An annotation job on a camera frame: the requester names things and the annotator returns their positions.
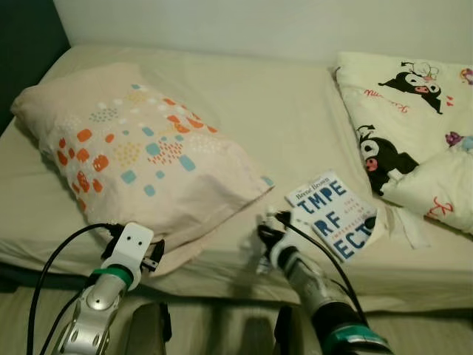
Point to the white book with blue letters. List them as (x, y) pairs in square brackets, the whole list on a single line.
[(332, 214)]

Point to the cream cartoon print blanket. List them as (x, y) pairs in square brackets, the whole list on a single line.
[(414, 126)]

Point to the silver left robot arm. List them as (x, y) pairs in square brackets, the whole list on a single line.
[(96, 310)]

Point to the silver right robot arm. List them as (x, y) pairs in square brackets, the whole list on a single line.
[(310, 285)]

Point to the dark grey left robot leg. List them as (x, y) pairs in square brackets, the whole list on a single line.
[(148, 329)]

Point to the dark grey robot leg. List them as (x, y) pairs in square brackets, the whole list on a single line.
[(292, 333), (148, 329)]

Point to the dark grey right robot leg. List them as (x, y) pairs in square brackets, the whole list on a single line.
[(292, 333)]

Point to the beige bed mattress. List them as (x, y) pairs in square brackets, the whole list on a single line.
[(295, 126)]

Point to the dark padded headboard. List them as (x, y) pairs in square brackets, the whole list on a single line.
[(22, 44)]

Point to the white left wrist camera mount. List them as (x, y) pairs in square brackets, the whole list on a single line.
[(131, 248)]

